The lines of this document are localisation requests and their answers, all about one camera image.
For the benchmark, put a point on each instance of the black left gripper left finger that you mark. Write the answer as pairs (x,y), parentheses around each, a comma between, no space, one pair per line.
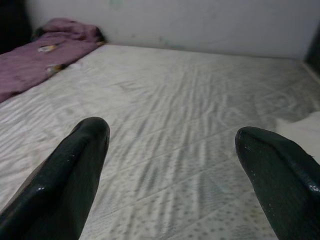
(57,195)

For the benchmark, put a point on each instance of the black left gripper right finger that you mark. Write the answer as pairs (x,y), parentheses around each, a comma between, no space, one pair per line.
(287,195)

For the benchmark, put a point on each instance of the white pillow with green tag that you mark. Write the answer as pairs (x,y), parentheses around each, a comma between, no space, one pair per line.
(307,135)

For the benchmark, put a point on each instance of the purple cartoon print blanket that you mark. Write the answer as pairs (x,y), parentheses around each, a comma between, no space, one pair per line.
(37,65)

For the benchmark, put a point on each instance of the white quilted mattress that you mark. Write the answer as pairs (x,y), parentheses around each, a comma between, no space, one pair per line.
(175,105)

